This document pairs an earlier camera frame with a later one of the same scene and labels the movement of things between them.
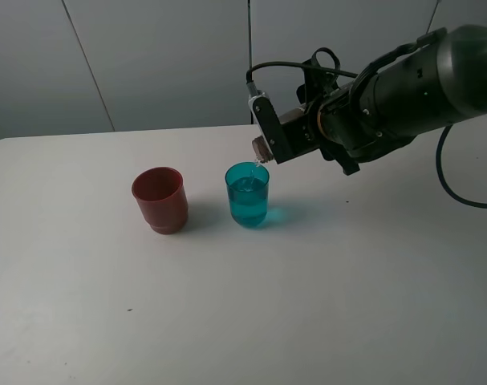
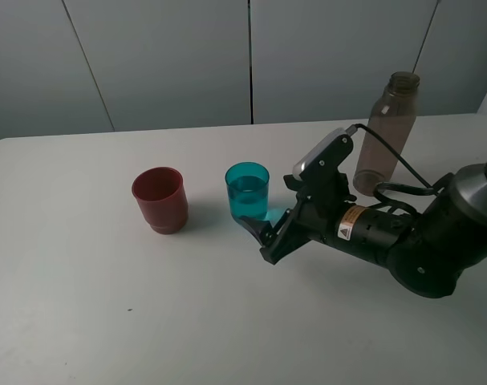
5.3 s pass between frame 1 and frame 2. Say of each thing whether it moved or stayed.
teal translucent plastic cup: stayed
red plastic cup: stayed
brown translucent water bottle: moved
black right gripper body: moved
